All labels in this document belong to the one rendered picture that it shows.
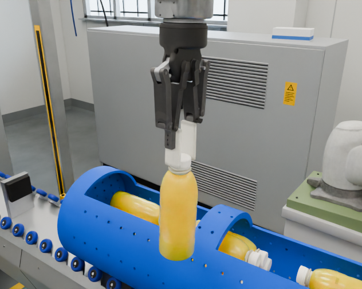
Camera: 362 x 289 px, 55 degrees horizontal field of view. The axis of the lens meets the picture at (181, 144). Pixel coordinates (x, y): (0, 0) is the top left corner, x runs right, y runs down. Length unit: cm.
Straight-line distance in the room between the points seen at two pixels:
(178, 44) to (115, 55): 269
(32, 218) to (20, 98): 438
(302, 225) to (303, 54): 120
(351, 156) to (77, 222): 87
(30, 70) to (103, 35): 263
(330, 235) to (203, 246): 65
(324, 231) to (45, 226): 99
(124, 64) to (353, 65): 202
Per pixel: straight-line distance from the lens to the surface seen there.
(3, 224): 142
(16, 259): 140
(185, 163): 60
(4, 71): 560
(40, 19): 158
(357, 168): 127
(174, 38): 53
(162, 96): 53
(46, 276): 129
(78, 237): 99
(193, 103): 60
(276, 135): 243
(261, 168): 257
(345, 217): 129
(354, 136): 126
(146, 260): 85
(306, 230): 136
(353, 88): 353
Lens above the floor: 170
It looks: 23 degrees down
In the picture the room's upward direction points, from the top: straight up
